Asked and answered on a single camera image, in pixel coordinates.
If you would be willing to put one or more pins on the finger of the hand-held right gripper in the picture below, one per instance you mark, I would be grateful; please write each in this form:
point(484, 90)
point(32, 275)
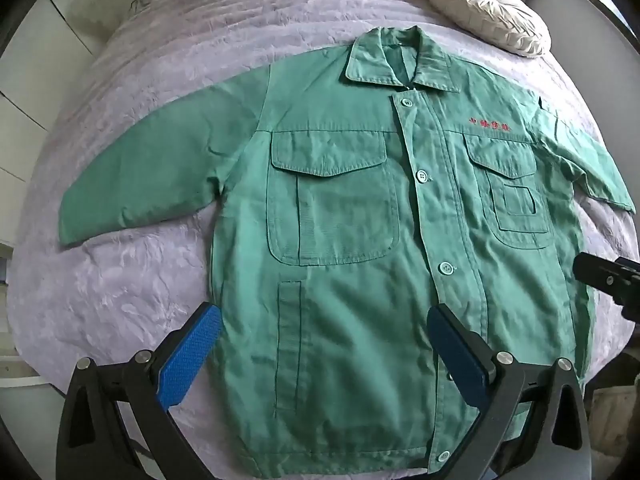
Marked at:
point(600, 272)

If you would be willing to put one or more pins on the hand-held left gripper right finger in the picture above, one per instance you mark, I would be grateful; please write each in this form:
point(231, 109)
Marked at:
point(457, 360)

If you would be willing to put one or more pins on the round cream pleated pillow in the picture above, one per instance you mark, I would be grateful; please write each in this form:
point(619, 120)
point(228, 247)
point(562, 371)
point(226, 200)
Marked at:
point(490, 10)

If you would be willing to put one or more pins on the green work jacket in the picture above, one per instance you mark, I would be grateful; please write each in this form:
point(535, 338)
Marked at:
point(350, 260)

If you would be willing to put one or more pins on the purple bedspread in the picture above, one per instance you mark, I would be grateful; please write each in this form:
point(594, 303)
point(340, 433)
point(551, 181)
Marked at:
point(150, 270)

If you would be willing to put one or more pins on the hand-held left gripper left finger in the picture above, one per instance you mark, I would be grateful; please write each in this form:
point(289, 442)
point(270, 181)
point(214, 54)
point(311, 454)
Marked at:
point(192, 355)

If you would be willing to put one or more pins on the white electric fan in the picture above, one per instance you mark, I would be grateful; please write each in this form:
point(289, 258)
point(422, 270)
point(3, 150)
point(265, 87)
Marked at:
point(97, 0)

